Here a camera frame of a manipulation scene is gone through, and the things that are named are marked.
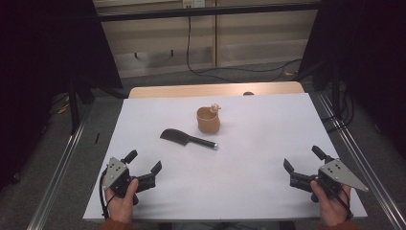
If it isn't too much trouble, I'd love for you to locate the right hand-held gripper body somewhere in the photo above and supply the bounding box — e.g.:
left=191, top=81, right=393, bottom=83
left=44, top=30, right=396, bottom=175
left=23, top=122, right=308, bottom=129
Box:
left=289, top=155, right=371, bottom=204

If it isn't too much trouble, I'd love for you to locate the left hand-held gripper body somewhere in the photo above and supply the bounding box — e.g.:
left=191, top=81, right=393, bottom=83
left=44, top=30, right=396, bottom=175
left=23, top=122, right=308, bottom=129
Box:
left=102, top=156, right=157, bottom=206

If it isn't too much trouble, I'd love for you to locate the black comb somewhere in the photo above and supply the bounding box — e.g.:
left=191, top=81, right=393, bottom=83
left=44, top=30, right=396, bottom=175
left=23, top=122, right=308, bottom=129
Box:
left=159, top=127, right=219, bottom=150

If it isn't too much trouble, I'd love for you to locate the tan holder with bear figure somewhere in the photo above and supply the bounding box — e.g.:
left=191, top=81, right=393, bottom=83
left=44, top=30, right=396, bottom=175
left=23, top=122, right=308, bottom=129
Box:
left=195, top=103, right=222, bottom=134

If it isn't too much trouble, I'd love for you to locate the person's right hand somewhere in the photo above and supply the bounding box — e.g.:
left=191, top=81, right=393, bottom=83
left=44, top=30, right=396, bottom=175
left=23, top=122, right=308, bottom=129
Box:
left=309, top=179, right=354, bottom=228

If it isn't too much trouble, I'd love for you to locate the person's left hand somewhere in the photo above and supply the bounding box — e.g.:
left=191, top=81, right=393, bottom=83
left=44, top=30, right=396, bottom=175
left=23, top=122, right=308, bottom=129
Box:
left=102, top=177, right=140, bottom=224

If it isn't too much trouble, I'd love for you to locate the white table sheet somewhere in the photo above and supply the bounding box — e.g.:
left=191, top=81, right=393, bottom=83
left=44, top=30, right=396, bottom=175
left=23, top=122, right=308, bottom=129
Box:
left=81, top=92, right=369, bottom=222

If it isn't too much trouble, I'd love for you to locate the black stand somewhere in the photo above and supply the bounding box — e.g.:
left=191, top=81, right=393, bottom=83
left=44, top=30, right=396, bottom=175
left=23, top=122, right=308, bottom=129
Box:
left=299, top=58, right=343, bottom=111
left=67, top=75, right=129, bottom=135

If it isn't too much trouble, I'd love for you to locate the light wooden table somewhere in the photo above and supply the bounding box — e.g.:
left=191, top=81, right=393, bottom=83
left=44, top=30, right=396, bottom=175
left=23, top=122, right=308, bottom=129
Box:
left=127, top=80, right=305, bottom=100

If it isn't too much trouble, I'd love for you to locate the black curtain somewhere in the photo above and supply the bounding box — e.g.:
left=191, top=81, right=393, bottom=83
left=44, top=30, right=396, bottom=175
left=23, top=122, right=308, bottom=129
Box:
left=0, top=0, right=124, bottom=190
left=298, top=0, right=406, bottom=158

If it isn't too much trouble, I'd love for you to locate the long beige desk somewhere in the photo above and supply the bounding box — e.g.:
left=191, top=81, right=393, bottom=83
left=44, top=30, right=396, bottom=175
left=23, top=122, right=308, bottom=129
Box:
left=93, top=0, right=320, bottom=80

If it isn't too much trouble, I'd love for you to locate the black horizontal bar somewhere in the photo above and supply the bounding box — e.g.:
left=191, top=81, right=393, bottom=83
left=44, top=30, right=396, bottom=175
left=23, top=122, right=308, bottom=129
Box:
left=96, top=2, right=322, bottom=23

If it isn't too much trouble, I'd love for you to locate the white power socket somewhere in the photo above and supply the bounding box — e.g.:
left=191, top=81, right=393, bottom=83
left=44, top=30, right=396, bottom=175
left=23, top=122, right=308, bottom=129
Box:
left=182, top=0, right=206, bottom=10

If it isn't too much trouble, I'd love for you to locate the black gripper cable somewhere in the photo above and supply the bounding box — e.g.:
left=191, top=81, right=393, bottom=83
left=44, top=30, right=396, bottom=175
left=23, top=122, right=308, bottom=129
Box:
left=328, top=186, right=354, bottom=220
left=99, top=168, right=112, bottom=221

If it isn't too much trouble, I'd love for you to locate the metal floor rail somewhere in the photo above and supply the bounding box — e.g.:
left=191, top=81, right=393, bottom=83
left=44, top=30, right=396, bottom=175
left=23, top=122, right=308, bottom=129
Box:
left=26, top=119, right=88, bottom=230
left=315, top=91, right=406, bottom=230

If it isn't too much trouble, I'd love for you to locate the bundle of black floor cables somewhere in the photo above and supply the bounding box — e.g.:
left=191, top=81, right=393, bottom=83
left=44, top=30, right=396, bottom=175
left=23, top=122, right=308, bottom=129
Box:
left=321, top=80, right=356, bottom=132

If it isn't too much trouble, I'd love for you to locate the black power cable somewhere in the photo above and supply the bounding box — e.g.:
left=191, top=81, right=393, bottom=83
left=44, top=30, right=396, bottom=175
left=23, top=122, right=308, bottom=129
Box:
left=186, top=14, right=303, bottom=83

